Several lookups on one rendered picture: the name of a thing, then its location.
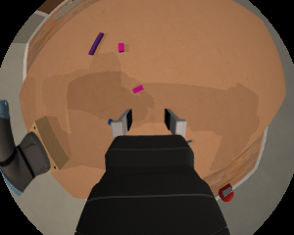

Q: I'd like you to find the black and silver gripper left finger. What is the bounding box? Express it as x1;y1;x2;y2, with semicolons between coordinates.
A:
111;109;132;140

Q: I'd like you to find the dark purple rod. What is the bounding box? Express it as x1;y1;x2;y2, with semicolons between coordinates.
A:
88;32;104;56

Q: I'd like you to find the grey rod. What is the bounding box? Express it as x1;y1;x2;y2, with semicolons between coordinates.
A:
187;140;193;146

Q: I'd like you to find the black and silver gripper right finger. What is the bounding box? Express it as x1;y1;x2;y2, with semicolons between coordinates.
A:
165;109;187;139

